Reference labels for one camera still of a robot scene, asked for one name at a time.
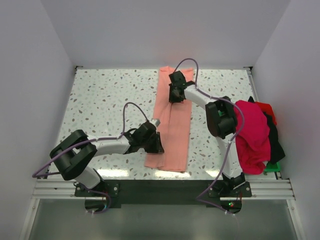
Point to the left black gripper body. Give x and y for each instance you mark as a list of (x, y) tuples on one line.
[(152, 145)]

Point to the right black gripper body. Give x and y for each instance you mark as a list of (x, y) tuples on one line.
[(173, 95)]

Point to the salmon pink t shirt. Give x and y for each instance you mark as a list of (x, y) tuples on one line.
[(174, 128)]

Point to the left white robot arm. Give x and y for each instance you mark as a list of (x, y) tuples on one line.
[(72, 156)]

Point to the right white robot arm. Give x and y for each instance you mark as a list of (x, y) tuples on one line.
[(222, 124)]

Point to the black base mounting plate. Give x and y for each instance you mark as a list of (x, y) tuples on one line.
[(116, 193)]

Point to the red t shirt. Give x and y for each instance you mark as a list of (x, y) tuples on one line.
[(267, 108)]

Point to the magenta t shirt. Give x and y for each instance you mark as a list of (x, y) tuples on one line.
[(252, 143)]

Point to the black t shirt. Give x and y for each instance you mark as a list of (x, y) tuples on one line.
[(276, 151)]

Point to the green plastic bin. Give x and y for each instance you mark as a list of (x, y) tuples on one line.
[(271, 167)]

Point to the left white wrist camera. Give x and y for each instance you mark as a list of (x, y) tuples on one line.
[(155, 121)]

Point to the aluminium rail frame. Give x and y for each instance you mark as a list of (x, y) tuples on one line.
[(110, 102)]

